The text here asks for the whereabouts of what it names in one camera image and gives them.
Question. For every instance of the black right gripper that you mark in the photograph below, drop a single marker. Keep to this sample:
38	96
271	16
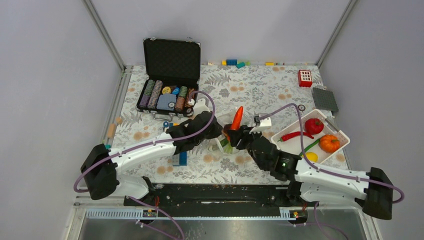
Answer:
243	133

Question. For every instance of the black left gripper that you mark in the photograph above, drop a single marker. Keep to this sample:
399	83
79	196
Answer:
217	129

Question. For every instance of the green toy cucumber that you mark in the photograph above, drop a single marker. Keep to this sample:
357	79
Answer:
224	143

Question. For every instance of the orange toy carrot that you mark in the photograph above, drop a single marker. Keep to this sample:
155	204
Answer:
236	123

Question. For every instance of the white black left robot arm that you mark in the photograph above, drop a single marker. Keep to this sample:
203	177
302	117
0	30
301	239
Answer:
103	171

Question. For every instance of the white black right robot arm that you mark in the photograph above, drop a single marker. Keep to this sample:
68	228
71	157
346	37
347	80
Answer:
371	191

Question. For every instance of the white plastic food basket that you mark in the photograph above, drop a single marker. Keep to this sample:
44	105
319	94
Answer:
293	145

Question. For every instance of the orange yellow toy block car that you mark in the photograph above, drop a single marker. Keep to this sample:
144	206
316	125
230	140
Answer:
168	124

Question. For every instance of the red toy chili pepper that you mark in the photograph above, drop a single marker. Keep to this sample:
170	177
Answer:
291	135

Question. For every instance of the yellow toy lemon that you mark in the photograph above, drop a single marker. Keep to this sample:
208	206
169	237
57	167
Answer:
311	156

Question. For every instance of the blue grey building block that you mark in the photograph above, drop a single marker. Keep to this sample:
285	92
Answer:
180	159

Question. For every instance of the green toy bean pod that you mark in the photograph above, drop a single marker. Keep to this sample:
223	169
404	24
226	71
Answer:
316	142

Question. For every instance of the floral patterned table mat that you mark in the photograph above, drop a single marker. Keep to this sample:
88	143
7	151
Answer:
259	89

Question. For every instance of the red toy tomato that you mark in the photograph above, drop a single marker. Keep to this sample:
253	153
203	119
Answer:
313	126

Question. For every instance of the orange toy pumpkin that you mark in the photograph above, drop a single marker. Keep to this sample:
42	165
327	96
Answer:
329	143

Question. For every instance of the black poker chip case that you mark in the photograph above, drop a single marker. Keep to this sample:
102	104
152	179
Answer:
173	70

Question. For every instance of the wooden block left edge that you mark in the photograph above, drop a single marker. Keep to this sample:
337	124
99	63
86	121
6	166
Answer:
111	130

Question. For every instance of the dark grey building baseplate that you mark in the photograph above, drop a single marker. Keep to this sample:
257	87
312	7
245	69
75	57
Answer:
324	100

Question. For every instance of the red white window block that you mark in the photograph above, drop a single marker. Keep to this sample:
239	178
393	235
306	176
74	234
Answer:
305	78

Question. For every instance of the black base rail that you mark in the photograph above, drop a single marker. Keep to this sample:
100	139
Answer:
224	200

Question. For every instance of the blue block at wall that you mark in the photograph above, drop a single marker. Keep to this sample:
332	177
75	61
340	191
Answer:
231	62

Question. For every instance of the teal block at wall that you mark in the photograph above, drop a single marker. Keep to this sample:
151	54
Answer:
240	65

